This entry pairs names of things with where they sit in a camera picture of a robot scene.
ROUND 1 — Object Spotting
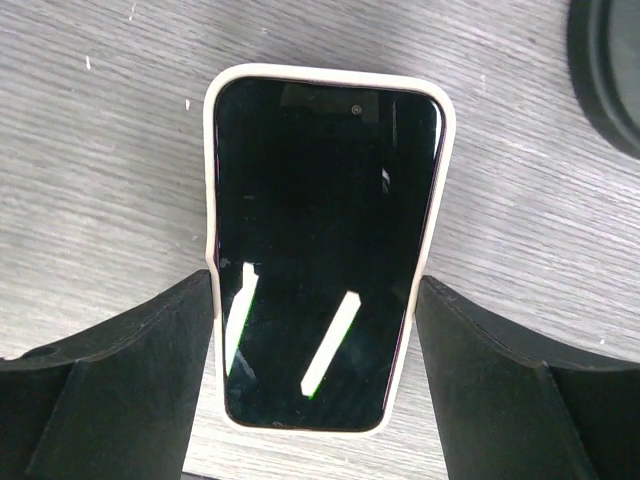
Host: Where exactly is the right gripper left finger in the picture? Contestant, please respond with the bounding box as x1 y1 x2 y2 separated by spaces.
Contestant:
1 270 214 479

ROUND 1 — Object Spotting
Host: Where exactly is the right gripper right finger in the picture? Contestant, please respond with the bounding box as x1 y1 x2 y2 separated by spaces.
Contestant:
415 276 639 479

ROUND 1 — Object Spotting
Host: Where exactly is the black clamp phone stand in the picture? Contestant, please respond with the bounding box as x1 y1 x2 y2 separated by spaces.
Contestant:
566 0 639 159

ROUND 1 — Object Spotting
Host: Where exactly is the pink case phone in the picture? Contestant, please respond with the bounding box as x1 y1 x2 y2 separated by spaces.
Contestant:
203 63 456 437

